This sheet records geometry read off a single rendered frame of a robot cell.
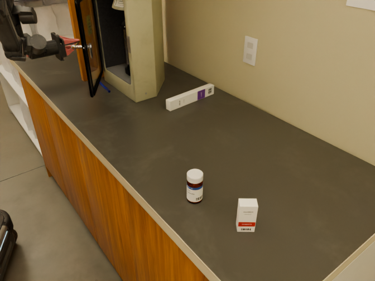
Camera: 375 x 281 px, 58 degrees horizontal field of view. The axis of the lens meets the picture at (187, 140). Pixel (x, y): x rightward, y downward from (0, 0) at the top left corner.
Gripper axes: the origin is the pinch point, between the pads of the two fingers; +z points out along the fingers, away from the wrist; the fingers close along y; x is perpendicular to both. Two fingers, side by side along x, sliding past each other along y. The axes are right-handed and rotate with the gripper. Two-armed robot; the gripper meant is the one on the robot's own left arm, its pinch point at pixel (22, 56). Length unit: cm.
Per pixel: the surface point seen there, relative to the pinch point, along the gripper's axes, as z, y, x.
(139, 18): -20, 37, -46
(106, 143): 16, 8, -68
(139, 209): 30, 6, -92
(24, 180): 109, -10, 61
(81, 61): 5.2, 24.4, -8.6
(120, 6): -23, 35, -36
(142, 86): 9, 36, -46
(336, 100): 1, 76, -114
